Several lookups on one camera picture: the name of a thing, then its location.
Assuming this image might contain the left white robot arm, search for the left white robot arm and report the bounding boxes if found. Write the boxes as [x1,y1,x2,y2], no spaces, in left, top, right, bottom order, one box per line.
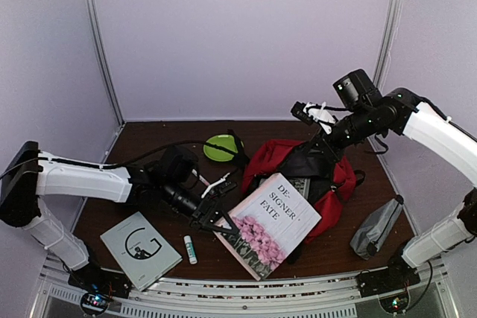
[1,141,238,291]

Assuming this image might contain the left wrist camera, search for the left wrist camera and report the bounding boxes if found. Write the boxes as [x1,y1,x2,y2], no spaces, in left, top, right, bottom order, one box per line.
[200,173,237,199]

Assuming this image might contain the grey pencil case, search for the grey pencil case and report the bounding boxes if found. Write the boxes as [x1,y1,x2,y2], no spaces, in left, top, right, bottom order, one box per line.
[350,195,404,260]

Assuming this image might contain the left aluminium frame post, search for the left aluminium frame post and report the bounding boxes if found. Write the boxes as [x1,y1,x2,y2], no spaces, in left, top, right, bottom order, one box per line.
[85,0,125,126]

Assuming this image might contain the white designer fate book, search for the white designer fate book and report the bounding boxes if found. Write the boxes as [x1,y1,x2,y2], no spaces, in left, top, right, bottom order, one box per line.
[215,173,321,281]

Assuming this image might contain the white glue stick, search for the white glue stick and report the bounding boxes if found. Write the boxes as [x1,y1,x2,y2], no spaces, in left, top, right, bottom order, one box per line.
[183,235,198,264]

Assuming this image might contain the front aluminium rail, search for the front aluminium rail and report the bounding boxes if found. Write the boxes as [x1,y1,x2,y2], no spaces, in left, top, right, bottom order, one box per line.
[31,250,459,318]

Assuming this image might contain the red backpack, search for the red backpack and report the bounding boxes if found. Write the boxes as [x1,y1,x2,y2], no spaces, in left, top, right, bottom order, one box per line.
[229,130,366,263]

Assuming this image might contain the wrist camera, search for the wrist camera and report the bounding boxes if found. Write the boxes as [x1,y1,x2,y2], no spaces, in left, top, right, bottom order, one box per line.
[291,102,337,134]
[200,173,237,199]

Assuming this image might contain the right aluminium frame post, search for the right aluminium frame post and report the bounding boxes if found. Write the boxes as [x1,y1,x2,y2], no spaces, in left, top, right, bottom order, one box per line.
[372,0,403,89]

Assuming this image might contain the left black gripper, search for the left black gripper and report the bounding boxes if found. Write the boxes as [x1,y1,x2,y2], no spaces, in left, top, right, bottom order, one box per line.
[162,178,239,238]

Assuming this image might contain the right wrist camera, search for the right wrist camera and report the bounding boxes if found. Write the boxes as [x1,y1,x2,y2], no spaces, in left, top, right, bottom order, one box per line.
[291,102,337,134]

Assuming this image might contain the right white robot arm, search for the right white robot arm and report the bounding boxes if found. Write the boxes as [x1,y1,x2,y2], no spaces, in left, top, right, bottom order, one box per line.
[291,69,476,290]

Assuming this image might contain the aluminium frame post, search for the aluminium frame post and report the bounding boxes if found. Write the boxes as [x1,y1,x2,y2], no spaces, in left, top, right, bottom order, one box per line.
[85,0,125,126]
[372,0,403,89]

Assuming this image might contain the grey G book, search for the grey G book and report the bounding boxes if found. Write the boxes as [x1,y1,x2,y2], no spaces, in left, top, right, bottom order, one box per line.
[100,212,183,291]

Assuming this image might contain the grey ianra magazine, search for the grey ianra magazine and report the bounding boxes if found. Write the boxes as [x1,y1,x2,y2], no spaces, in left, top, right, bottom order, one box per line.
[277,177,311,200]

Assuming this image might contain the green plate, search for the green plate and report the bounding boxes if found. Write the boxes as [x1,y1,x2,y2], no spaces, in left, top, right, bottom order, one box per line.
[203,134,244,162]

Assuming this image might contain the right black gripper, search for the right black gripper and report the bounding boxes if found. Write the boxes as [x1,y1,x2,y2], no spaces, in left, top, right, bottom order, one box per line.
[303,104,379,164]

